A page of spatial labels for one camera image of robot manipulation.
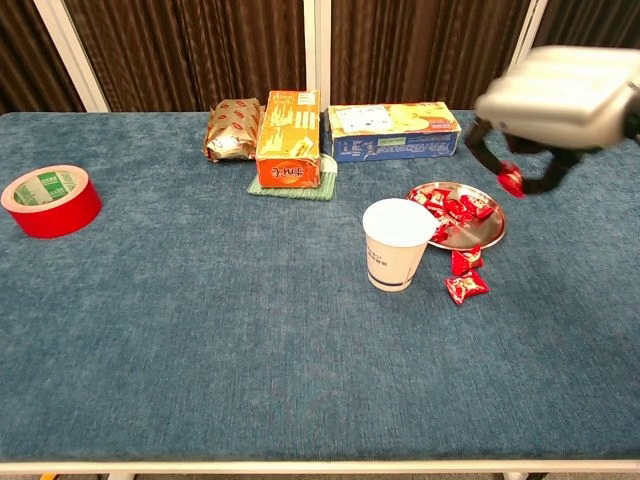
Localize round metal plate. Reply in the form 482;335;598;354
404;181;508;251

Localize white paper cup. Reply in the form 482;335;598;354
361;198;438;293

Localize white frame post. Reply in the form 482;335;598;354
507;0;550;76
303;0;334;112
32;0;111;114

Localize tall orange box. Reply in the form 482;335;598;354
254;89;323;190

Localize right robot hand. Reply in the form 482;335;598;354
464;44;630;196

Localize green cloth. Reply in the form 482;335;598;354
246;153;339;203

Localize red tape roll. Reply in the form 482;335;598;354
0;164;104;239

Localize yellow blue biscuit box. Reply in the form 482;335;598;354
327;102;461;164

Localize gold snack bag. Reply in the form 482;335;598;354
202;98;265;164

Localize dark brown curtain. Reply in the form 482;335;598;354
64;0;307;113
529;0;640;51
0;0;85;115
330;0;532;110

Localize blue table mat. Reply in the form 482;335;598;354
0;109;640;464

